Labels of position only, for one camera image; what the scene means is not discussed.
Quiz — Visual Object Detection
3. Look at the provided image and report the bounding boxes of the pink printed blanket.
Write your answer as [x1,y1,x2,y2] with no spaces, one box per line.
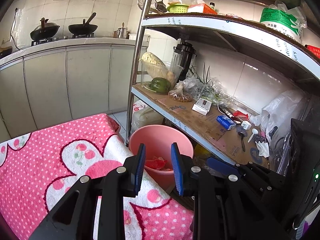
[0,113,194,240]

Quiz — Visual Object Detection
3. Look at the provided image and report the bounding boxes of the orange cardboard box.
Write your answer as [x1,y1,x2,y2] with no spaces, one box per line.
[187,3,218,15]

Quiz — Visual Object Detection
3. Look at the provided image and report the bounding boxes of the pink plastic bucket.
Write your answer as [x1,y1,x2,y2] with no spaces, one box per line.
[129,124,194,190]

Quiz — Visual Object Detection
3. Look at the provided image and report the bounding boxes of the metal shelf rack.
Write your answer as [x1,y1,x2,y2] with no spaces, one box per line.
[125,0,320,175]

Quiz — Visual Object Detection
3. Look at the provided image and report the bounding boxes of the white crumpled paper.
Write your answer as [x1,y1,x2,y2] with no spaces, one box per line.
[255,141,270,158]

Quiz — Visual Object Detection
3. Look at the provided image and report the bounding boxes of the black power cord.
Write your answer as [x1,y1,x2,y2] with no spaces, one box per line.
[10,7,20,50]

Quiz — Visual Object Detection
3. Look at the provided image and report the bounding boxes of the white plastic spoon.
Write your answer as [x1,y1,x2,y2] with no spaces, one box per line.
[247,128,258,143]

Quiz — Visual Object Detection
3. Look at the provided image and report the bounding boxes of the black induction cooker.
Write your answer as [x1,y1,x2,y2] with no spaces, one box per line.
[0,45,13,59]

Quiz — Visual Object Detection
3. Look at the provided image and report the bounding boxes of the black wok with spatula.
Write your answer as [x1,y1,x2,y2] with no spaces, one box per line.
[68,12,98,35]

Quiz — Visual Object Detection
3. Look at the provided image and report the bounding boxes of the red box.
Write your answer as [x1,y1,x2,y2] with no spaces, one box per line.
[305,44,320,59]

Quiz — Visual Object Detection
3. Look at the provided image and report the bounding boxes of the kitchen knife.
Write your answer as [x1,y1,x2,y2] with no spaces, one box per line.
[220,106,243,123]

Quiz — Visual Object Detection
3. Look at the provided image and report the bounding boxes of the metal pot with ladle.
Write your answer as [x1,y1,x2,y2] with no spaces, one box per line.
[114,22,130,39]

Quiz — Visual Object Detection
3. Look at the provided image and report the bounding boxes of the black blender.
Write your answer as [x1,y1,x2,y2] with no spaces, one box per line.
[171,39,197,82]

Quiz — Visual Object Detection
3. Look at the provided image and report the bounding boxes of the black spoon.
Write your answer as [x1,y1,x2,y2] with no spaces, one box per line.
[237,131,247,152]

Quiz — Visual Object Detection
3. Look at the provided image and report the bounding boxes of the red clear snack packet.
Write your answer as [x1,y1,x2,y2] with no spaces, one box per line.
[144,156,167,172]

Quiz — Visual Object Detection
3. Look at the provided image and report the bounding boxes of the brown cardboard sheet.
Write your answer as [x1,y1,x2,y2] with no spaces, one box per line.
[132,84,270,165]

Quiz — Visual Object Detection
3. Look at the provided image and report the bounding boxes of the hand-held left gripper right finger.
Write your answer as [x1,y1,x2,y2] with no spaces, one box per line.
[171,142,288,240]

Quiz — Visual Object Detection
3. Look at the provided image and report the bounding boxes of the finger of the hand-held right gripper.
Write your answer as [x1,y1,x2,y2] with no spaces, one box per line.
[206,157,285,183]
[240,174,288,198]

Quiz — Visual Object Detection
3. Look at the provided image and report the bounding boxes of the bag of green onions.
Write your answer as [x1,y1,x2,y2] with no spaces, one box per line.
[184,64,237,105]

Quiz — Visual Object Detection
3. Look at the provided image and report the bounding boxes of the gas stove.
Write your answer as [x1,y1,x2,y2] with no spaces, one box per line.
[30,32,95,46]

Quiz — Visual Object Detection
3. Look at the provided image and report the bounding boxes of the white plastic bags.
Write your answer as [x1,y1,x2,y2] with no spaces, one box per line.
[250,89,310,143]

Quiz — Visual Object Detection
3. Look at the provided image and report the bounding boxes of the white charger cable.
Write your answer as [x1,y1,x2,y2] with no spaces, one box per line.
[216,96,237,113]

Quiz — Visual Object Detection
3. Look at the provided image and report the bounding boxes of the black wok with lid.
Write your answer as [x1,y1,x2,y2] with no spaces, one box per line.
[30,17,60,40]

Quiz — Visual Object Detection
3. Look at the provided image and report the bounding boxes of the grey kitchen counter cabinet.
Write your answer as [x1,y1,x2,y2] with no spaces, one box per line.
[0,36,150,137]

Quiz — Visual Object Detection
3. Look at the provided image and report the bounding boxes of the bag of dried food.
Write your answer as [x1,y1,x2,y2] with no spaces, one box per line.
[168,81,193,103]

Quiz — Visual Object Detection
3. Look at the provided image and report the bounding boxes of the clear plastic bowl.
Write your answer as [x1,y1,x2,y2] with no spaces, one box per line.
[140,60,184,94]

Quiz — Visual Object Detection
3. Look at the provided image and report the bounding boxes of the green white rice sack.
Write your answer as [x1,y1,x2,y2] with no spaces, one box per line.
[259,1,307,44]

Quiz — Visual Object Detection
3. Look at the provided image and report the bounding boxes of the green plastic basket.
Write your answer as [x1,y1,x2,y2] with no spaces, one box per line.
[167,3,189,13]

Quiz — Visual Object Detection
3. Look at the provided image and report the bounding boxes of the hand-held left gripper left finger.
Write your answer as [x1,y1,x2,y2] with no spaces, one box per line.
[29,143,146,240]

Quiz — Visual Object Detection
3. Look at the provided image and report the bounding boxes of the white cardboard box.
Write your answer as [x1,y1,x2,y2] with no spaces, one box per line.
[192,98,213,115]

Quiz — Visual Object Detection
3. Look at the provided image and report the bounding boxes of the wire skimmer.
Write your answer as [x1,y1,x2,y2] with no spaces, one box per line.
[137,0,155,14]

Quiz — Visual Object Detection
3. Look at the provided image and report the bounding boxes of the green bell pepper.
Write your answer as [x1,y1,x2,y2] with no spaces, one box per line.
[150,77,170,93]

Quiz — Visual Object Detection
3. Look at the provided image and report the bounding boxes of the shiny splash guard sheet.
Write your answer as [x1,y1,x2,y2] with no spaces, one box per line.
[11,7,33,49]

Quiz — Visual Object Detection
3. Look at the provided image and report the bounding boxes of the blue tissue pack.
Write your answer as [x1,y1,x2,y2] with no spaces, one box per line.
[216,115,237,130]

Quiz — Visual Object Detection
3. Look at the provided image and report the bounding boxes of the napa cabbage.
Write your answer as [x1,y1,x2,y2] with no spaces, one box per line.
[141,52,167,79]

